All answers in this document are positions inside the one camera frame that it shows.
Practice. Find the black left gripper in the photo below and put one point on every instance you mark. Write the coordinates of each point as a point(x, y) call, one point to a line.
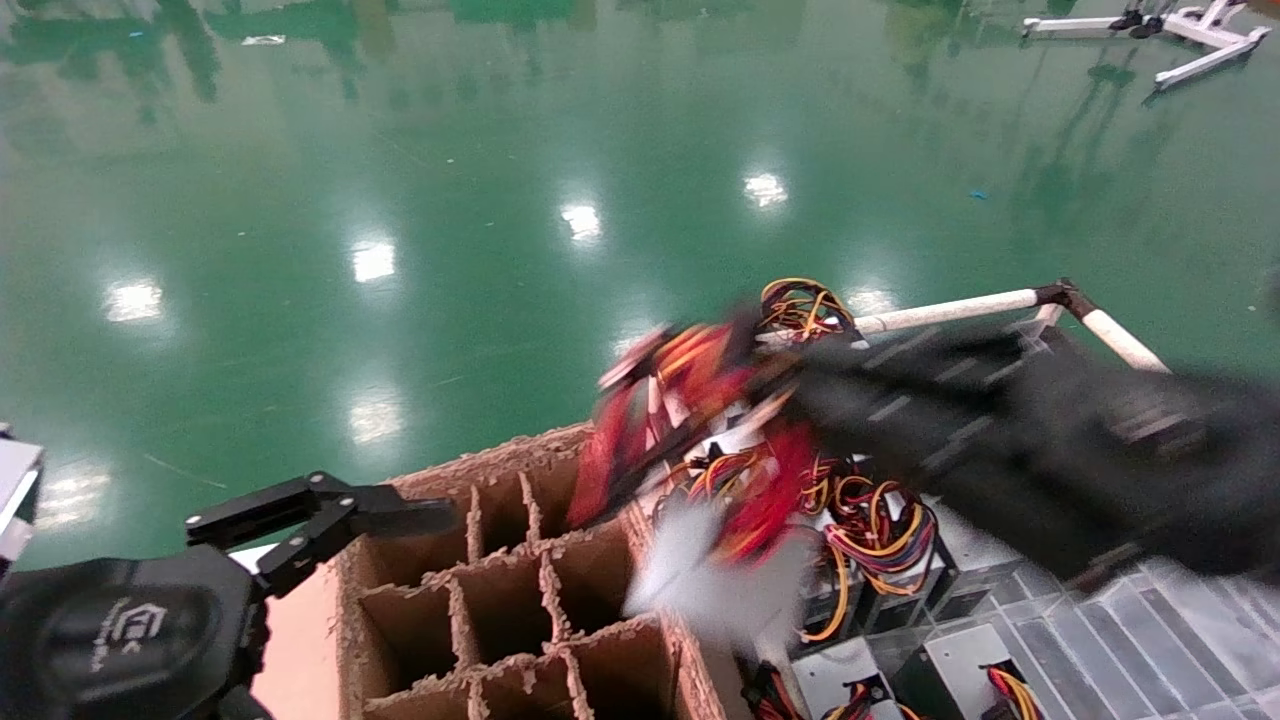
point(120, 640)

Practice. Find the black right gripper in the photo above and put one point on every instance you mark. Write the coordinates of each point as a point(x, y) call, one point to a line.
point(1150, 470)

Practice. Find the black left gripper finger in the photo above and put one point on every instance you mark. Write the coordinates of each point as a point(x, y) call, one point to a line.
point(390, 512)

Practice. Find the brown cardboard divider box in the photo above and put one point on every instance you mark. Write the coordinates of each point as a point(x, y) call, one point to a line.
point(500, 610)

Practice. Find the clear plastic grid tray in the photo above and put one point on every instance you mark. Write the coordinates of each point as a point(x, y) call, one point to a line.
point(1150, 640)

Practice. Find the white grey boxy part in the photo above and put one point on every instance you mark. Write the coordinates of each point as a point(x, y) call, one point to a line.
point(15, 490)

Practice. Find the white stand legs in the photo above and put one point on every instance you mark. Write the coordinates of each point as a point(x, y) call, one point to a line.
point(1070, 24)

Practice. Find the white paper scrap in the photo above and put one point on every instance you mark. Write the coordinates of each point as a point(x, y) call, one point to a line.
point(262, 40)

